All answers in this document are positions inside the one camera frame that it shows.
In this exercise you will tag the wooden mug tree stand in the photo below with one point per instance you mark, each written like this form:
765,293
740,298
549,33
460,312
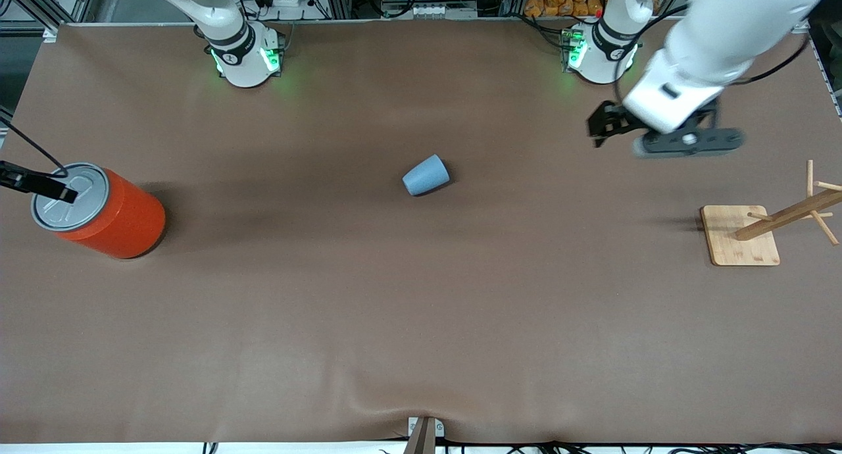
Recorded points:
737,243

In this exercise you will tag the brown camera mount pole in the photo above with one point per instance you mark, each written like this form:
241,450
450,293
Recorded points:
422,442

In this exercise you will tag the orange can with silver lid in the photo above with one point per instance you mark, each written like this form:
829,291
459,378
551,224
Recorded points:
112,224

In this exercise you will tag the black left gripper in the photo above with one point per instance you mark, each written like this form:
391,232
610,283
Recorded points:
616,120

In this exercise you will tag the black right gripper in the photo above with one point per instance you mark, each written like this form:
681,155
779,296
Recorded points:
29,181

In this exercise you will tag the white connector block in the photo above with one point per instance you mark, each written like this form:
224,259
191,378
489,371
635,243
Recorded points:
431,10

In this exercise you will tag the silver metal bracket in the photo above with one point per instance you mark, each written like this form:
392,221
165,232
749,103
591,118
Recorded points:
439,428

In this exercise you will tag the light blue plastic cup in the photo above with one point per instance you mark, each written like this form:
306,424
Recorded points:
424,176

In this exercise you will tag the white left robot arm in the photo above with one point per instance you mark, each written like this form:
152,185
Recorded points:
717,26

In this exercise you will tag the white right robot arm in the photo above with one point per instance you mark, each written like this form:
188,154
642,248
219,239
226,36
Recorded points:
243,66

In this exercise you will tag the brown table mat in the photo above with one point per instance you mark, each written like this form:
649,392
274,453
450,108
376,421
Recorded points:
421,296

